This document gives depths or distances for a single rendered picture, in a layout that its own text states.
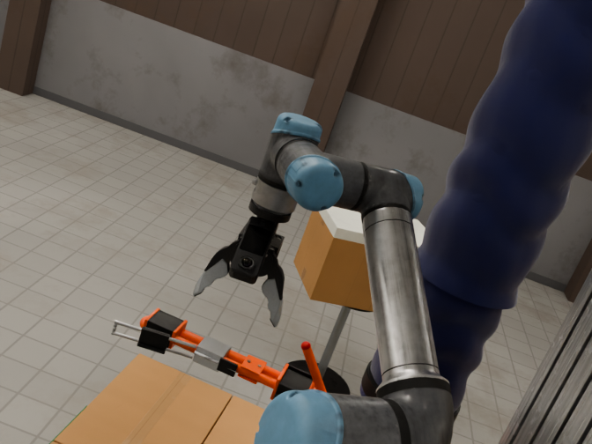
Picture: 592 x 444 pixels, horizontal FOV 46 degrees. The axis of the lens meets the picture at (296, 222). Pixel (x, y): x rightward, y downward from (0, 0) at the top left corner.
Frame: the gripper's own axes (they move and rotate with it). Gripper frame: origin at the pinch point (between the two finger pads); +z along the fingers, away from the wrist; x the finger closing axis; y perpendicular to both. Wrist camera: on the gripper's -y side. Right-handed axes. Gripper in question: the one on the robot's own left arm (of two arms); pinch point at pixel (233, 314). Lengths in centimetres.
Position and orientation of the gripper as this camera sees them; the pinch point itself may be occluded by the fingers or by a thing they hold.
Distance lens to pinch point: 121.8
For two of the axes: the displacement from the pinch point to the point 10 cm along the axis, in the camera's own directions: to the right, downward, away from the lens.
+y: 1.5, -3.0, 9.4
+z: -3.2, 8.8, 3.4
